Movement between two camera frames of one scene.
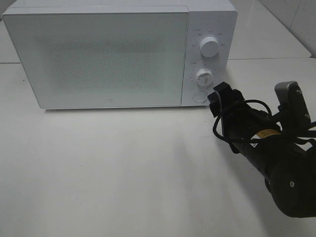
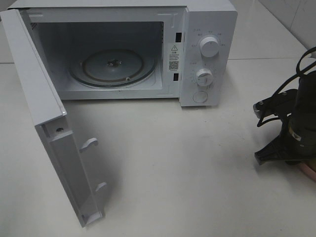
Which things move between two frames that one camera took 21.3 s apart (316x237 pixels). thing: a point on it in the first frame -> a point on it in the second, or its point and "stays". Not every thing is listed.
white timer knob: [204, 77] stays
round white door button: [200, 97] stays
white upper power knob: [209, 46] stays
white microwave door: [124, 59] -> [68, 160]
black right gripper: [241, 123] -> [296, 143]
